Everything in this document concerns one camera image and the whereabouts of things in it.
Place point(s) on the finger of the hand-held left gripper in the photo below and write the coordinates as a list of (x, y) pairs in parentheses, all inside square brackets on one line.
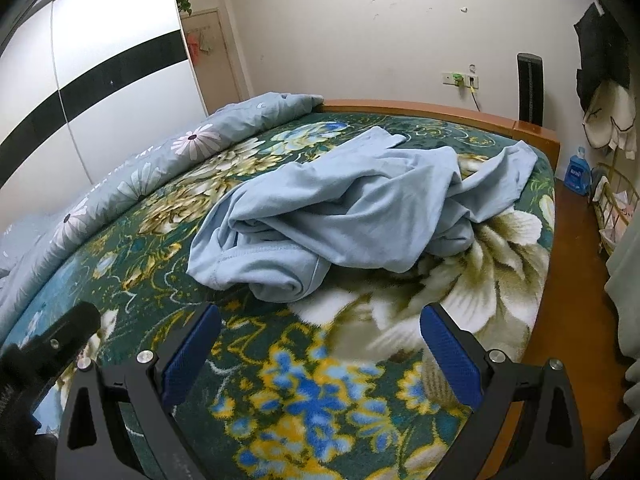
[(67, 332)]

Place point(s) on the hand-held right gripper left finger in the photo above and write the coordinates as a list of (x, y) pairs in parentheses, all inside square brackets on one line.
[(192, 355)]

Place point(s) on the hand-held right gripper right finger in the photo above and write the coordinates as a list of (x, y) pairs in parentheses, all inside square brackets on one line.
[(450, 355)]

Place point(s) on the light blue shirt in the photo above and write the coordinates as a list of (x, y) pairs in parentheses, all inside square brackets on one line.
[(350, 205)]

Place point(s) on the green floral plush blanket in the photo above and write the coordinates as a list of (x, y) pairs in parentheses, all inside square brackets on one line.
[(310, 400)]

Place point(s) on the blue-grey daisy print quilt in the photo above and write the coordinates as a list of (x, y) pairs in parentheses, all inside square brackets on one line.
[(150, 170)]

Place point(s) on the pale grey cloth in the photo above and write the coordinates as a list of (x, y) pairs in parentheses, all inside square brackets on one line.
[(625, 300)]

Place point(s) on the blue plastic bottle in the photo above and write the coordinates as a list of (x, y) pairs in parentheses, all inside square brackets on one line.
[(579, 172)]

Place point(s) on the white wardrobe with black stripe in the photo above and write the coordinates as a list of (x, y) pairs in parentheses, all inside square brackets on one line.
[(100, 70)]

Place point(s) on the black tower fan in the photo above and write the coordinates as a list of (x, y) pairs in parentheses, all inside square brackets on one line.
[(530, 87)]

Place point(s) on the white hanging bag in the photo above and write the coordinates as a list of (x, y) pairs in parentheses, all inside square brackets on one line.
[(612, 115)]

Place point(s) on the beige room door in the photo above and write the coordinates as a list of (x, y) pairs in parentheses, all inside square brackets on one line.
[(220, 55)]

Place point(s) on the cloths hanging on door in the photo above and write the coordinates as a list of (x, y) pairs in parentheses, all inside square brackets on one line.
[(200, 42)]

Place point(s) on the black hanging garment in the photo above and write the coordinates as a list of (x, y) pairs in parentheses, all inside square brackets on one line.
[(600, 50)]

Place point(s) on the wooden bed frame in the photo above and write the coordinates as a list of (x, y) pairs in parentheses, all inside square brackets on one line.
[(450, 111)]

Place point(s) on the wall socket with green plug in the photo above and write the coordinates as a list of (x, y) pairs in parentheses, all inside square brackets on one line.
[(460, 80)]

